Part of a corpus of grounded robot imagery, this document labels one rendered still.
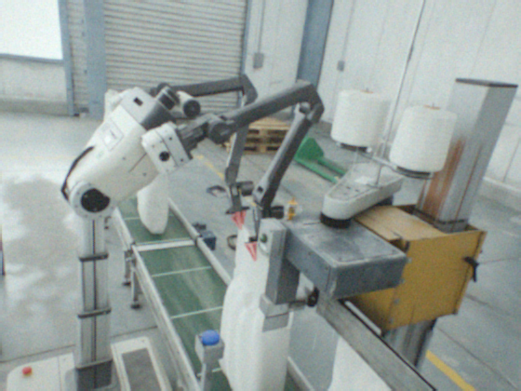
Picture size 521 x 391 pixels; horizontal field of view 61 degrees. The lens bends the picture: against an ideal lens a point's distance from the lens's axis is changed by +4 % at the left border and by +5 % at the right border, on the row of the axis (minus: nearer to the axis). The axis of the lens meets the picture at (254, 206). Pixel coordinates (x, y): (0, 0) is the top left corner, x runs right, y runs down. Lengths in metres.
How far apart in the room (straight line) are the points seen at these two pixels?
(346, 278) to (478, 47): 6.40
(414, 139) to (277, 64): 8.65
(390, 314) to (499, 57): 5.97
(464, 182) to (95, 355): 1.57
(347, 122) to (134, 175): 0.73
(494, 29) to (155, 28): 5.43
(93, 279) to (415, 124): 1.31
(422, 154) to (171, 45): 7.79
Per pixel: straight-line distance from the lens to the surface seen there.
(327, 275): 1.07
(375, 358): 1.26
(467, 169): 1.43
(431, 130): 1.22
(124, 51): 8.58
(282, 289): 1.30
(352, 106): 1.39
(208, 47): 9.01
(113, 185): 1.58
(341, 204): 1.21
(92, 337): 1.99
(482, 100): 1.38
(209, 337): 1.52
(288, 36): 9.86
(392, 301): 1.35
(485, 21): 7.34
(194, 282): 2.65
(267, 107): 1.47
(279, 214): 1.67
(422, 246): 1.33
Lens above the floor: 1.82
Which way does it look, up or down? 22 degrees down
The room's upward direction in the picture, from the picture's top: 8 degrees clockwise
